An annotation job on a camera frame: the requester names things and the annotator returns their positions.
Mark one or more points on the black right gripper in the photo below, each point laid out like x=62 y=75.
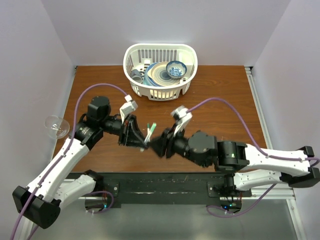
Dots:
x=159 y=145

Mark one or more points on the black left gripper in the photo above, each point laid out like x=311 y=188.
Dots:
x=130 y=133

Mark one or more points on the white pen green tip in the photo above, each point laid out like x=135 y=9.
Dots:
x=147 y=138

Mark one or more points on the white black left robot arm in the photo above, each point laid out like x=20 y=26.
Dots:
x=40 y=202

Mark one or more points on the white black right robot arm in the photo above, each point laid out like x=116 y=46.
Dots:
x=242 y=165

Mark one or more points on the grey blue mug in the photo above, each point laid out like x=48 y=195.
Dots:
x=136 y=76

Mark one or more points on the beige blue plate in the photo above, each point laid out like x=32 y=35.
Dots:
x=156 y=75

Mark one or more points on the white plastic dish basket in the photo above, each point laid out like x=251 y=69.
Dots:
x=141 y=55

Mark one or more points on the blue patterned bowl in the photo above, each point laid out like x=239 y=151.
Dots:
x=176 y=69

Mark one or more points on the clear wine glass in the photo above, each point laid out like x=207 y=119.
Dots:
x=57 y=127

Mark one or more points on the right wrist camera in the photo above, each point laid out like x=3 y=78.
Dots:
x=182 y=117

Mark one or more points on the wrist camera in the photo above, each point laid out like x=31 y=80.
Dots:
x=182 y=117
x=127 y=108

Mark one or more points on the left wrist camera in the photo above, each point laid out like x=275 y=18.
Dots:
x=127 y=108

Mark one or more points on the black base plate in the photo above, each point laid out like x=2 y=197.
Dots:
x=165 y=188

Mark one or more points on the aluminium frame rail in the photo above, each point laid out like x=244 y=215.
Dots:
x=281 y=191

